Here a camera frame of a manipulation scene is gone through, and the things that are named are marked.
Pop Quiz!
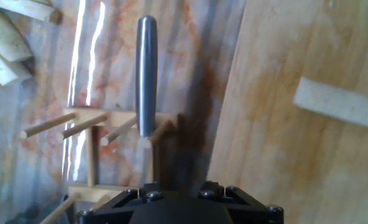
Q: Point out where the wooden cutting board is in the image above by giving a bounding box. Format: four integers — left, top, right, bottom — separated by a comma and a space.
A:
206, 0, 368, 224

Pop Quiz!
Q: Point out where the steel kitchen knife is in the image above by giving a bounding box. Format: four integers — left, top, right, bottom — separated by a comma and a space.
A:
135, 15, 159, 139

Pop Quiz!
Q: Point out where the stained clear plastic sheet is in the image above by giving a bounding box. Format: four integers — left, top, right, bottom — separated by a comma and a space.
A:
0, 0, 247, 224

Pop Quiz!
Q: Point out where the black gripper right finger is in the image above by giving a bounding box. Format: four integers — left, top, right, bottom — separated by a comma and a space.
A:
198, 181, 285, 224

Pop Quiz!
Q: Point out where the white radish piece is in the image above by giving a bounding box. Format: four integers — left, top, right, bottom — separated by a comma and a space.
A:
292, 77, 368, 129

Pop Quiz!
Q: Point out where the wooden peg rack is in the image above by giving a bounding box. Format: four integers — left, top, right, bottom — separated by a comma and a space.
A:
18, 106, 180, 224

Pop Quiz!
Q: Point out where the plastic bag of radish pieces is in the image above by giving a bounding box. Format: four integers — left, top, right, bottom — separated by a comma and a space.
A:
0, 0, 63, 87

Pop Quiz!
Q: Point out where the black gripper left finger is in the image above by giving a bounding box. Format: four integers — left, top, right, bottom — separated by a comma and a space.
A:
76, 182, 172, 224

